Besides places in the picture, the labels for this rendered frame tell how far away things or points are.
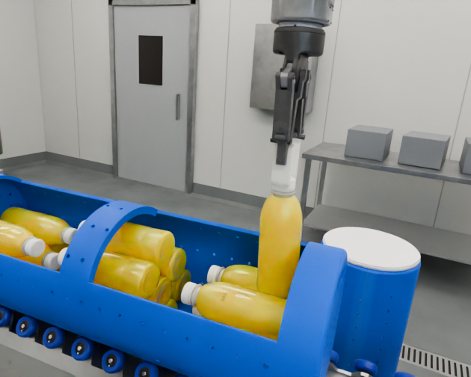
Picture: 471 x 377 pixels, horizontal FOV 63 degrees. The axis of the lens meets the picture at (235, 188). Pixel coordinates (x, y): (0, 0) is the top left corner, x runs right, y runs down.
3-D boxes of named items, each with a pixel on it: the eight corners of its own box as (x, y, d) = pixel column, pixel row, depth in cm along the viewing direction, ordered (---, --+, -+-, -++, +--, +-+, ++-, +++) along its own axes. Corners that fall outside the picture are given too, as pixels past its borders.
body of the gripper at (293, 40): (320, 24, 51) (312, 95, 54) (330, 31, 59) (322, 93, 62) (267, 22, 54) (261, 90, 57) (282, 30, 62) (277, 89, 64)
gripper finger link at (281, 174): (294, 143, 59) (293, 143, 59) (289, 186, 61) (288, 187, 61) (276, 140, 60) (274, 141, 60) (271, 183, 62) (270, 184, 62)
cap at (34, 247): (39, 235, 84) (45, 238, 84) (37, 253, 85) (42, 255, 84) (24, 238, 81) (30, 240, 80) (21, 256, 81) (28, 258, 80)
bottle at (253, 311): (292, 353, 63) (192, 320, 70) (303, 313, 67) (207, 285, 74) (289, 339, 58) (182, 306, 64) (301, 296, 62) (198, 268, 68)
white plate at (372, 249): (443, 262, 107) (442, 265, 107) (377, 224, 132) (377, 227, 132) (359, 272, 98) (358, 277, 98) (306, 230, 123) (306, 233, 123)
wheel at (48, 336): (63, 328, 78) (69, 329, 80) (46, 322, 80) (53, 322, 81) (53, 351, 77) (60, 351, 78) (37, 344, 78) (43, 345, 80)
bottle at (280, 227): (294, 301, 65) (303, 198, 60) (253, 295, 67) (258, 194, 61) (297, 280, 72) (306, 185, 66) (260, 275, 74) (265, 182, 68)
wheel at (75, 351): (93, 339, 75) (99, 340, 77) (75, 333, 77) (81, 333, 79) (83, 363, 74) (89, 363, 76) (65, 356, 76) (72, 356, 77)
